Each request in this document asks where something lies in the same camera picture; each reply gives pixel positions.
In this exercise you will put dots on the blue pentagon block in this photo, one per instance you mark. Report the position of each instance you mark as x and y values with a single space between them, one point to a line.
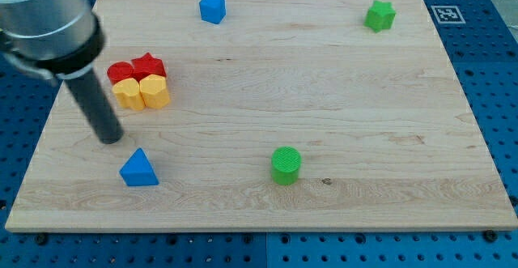
212 11

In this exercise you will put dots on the green cylinder block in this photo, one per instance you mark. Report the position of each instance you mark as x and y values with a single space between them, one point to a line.
285 164

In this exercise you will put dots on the green star block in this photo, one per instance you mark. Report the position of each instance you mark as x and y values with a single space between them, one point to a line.
380 16

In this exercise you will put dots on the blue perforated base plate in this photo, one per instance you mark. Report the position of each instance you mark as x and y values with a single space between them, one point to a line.
483 52

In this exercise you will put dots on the red cylinder block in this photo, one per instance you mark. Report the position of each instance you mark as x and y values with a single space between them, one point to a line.
119 71

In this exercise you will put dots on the yellow heart block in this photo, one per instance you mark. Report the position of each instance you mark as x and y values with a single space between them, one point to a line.
128 95

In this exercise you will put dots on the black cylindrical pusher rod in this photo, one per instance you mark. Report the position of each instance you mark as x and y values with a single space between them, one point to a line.
90 97

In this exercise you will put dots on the wooden board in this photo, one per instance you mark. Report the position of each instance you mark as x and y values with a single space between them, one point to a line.
387 138

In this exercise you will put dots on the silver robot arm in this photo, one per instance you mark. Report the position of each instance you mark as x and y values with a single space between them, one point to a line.
50 39

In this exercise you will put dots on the white fiducial marker tag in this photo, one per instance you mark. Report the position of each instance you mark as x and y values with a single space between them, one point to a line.
447 14

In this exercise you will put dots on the yellow hexagon block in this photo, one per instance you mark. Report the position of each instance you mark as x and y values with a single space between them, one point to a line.
154 90

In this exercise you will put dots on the red star block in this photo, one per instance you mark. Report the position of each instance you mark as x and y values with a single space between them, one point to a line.
147 65

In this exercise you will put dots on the blue triangle block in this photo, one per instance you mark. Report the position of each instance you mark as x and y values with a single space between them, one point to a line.
138 171

